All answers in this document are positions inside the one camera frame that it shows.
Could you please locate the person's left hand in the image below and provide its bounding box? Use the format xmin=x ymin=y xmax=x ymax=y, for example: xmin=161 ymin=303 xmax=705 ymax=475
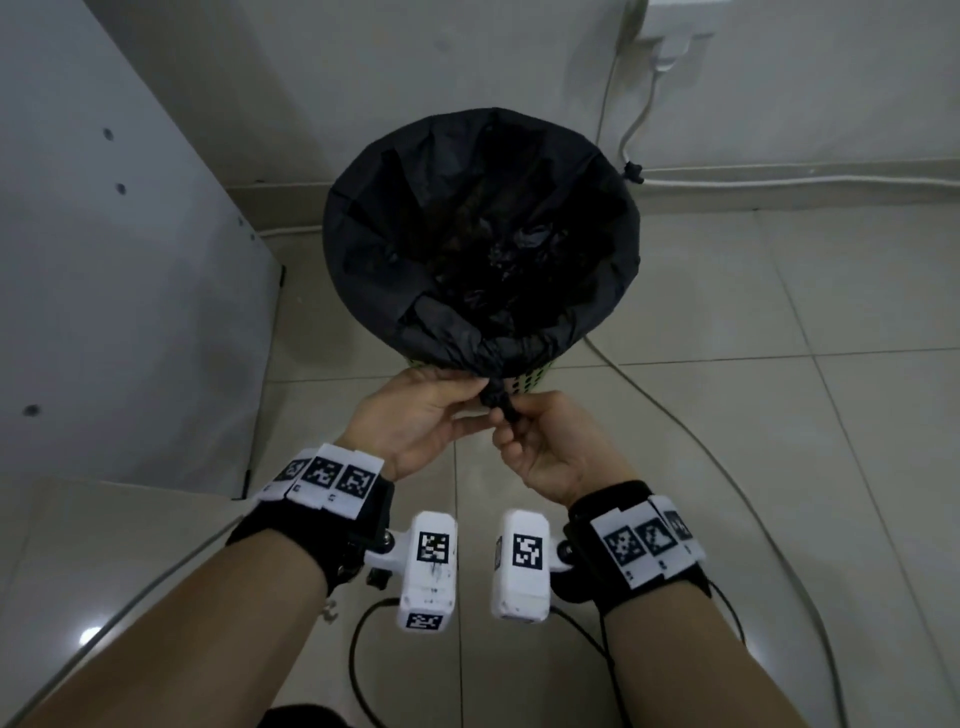
xmin=333 ymin=365 xmax=496 ymax=483

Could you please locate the person's right hand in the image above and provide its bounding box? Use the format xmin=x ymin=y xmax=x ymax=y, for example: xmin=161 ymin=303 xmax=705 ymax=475
xmin=492 ymin=389 xmax=639 ymax=508

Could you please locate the green plastic waste basket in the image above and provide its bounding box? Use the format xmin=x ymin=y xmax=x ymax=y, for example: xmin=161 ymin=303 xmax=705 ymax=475
xmin=404 ymin=356 xmax=562 ymax=397

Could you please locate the new black bin liner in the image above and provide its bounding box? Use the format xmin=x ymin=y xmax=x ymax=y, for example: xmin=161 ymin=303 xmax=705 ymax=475
xmin=322 ymin=107 xmax=643 ymax=427

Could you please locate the person's left forearm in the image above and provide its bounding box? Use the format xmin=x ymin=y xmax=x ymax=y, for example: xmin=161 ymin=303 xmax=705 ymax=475
xmin=22 ymin=528 xmax=331 ymax=728

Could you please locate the black wristband with marker tags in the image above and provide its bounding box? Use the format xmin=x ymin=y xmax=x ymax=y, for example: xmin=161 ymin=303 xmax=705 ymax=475
xmin=554 ymin=479 xmax=714 ymax=618
xmin=224 ymin=443 xmax=395 ymax=598

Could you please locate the white desk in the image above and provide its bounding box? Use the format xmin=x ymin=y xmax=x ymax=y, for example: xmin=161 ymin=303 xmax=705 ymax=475
xmin=0 ymin=0 xmax=286 ymax=500

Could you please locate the white wall adapter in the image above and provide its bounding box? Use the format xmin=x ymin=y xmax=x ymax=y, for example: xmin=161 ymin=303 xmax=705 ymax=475
xmin=637 ymin=0 xmax=718 ymax=76

